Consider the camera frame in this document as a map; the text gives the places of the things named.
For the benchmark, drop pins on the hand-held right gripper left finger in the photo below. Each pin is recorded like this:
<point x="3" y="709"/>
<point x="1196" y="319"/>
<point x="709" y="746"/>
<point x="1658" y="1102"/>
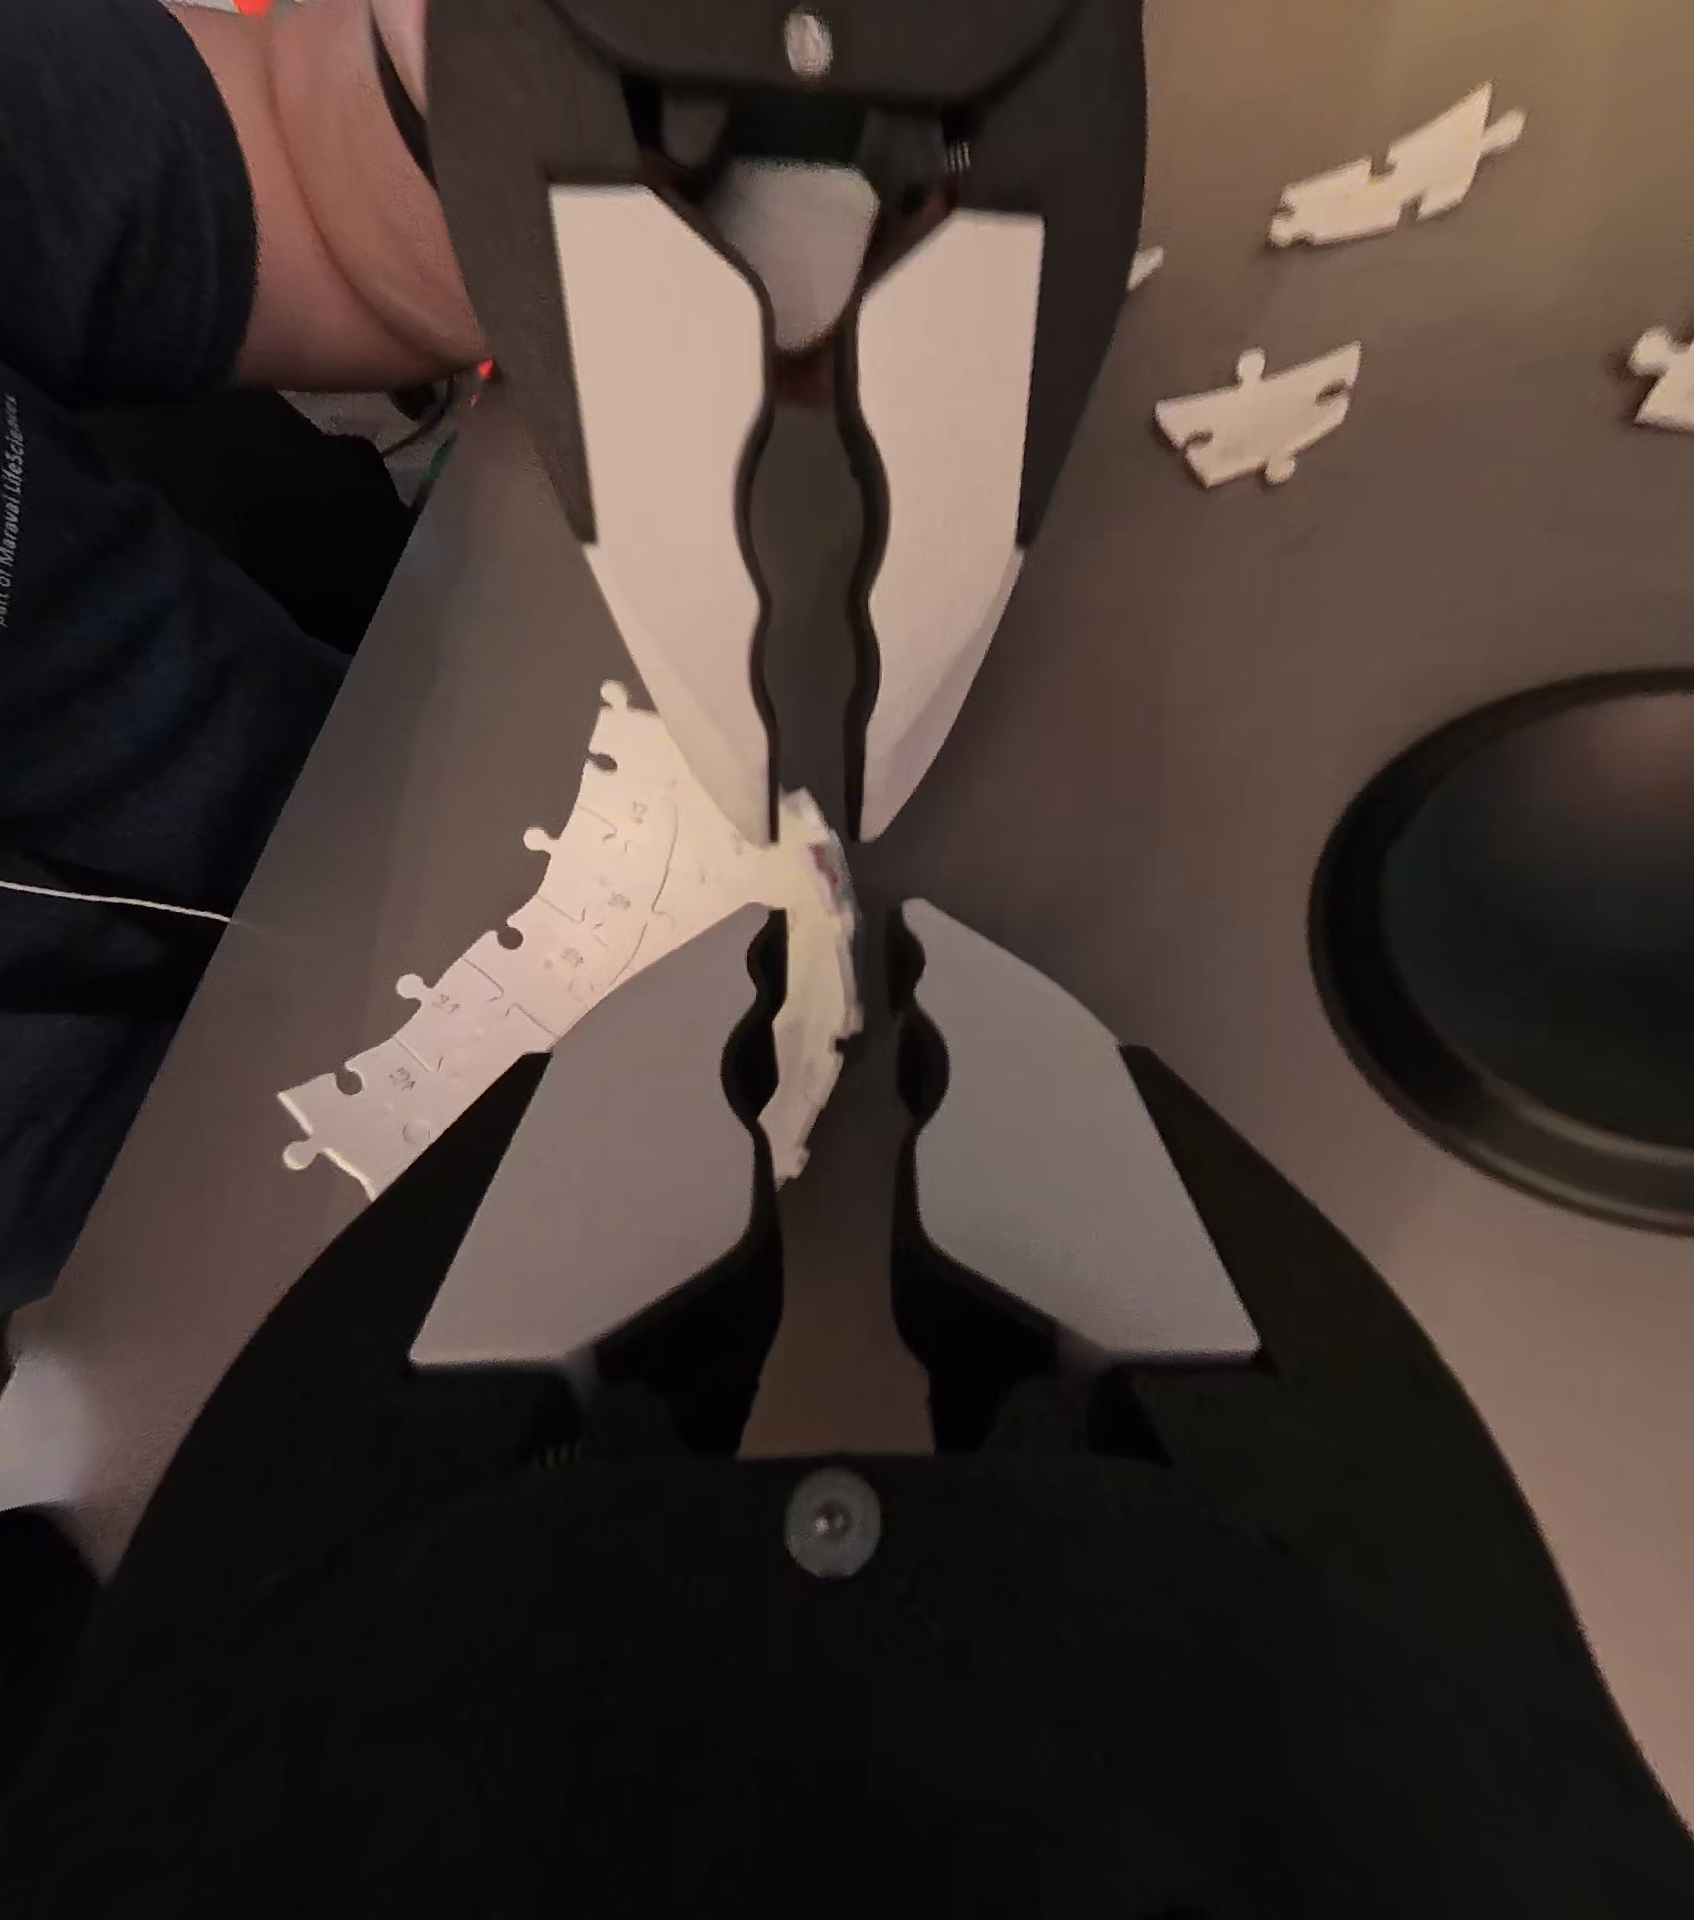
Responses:
<point x="608" y="1215"/>

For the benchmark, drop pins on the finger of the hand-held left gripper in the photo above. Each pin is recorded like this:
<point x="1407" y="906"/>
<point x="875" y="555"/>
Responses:
<point x="651" y="421"/>
<point x="954" y="421"/>

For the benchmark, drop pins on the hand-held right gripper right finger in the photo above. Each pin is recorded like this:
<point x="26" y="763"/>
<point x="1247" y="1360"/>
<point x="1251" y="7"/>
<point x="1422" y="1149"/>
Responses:
<point x="1072" y="1200"/>

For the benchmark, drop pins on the assembled white puzzle section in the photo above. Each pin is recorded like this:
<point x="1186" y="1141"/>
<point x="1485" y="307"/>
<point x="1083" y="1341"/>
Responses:
<point x="579" y="931"/>

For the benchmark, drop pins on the person's left forearm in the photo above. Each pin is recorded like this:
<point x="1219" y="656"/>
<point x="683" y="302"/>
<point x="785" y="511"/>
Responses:
<point x="338" y="211"/>

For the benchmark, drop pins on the scattered loose puzzle pieces group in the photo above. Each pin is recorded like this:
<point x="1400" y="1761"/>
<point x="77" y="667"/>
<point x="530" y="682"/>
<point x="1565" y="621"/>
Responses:
<point x="1253" y="421"/>

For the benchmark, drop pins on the black round ball stand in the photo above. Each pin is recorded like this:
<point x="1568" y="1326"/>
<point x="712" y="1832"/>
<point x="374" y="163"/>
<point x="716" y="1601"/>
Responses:
<point x="1598" y="931"/>

